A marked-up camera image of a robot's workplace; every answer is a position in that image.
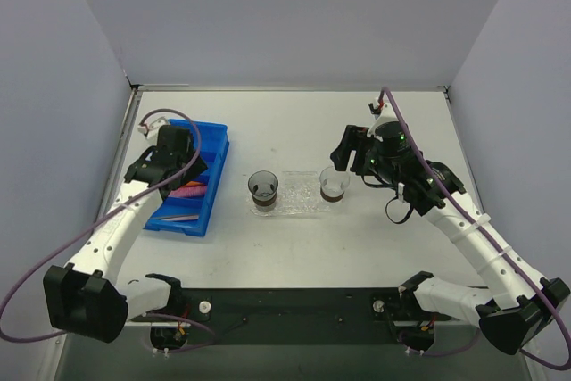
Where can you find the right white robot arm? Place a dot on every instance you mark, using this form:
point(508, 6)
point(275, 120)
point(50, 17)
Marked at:
point(516, 302)

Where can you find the pink toothpaste tube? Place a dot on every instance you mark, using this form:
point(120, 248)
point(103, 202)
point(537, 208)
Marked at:
point(190, 192)

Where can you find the clear textured oval tray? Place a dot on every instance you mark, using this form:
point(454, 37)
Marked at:
point(298, 195)

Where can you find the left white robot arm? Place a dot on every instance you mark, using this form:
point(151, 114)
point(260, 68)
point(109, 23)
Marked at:
point(83, 297)

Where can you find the dark tinted cup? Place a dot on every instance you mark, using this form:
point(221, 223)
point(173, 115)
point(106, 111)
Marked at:
point(263, 186)

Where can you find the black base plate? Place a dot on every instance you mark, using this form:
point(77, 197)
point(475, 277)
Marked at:
point(291, 316)

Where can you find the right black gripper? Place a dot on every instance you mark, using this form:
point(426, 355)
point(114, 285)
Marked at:
point(355, 149)

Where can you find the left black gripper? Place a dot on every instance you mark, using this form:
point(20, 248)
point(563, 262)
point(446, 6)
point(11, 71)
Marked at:
point(179, 171)

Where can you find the clear cup brown base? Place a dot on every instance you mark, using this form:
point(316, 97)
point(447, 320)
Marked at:
point(333, 184)

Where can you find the blue plastic bin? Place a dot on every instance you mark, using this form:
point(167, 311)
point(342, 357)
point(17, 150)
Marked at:
point(214, 152)

